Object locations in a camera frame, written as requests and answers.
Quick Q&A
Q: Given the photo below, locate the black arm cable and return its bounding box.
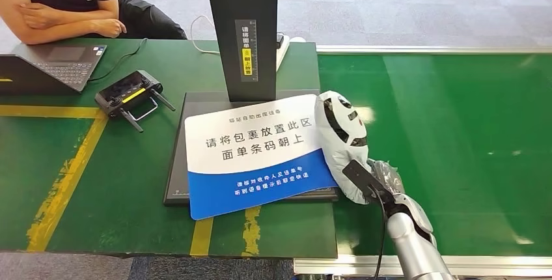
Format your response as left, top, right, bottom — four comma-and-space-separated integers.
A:
370, 185, 390, 280

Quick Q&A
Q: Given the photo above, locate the black laptop cable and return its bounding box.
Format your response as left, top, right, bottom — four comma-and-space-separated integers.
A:
87, 37, 148, 84

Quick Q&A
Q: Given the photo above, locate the green belt conveyor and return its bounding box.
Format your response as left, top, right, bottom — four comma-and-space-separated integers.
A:
293, 45, 552, 279

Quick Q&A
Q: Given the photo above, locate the white power strip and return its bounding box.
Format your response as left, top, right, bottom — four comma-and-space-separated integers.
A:
275, 32, 307, 72

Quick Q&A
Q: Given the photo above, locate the white cable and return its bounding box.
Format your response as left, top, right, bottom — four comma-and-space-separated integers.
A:
189, 14, 221, 55

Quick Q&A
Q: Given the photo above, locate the person's left hand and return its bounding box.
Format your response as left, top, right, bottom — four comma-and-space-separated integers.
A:
18, 3, 62, 30

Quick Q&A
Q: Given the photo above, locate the grey plastic mailer package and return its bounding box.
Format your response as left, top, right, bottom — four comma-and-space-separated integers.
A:
314, 90, 407, 206

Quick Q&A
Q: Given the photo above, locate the black remote controller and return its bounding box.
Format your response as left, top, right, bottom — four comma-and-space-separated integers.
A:
94, 70, 176, 134

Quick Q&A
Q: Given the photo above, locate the black weighing device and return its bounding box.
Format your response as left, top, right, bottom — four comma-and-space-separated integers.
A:
163, 0, 339, 208

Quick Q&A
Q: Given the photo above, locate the yellow and black column label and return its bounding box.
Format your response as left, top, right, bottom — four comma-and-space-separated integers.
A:
234, 19, 259, 83

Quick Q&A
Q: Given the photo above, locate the dark grey laptop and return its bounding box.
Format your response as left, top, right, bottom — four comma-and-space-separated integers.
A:
0, 44, 108, 96

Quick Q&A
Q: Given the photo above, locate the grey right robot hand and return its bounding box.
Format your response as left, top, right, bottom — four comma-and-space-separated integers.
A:
342, 160, 435, 245

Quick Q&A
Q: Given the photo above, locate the white and blue placard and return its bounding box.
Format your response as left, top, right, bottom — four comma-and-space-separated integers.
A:
184, 93, 340, 221

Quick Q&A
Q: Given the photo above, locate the person's right hand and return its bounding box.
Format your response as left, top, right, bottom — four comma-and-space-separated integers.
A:
89, 18, 128, 40

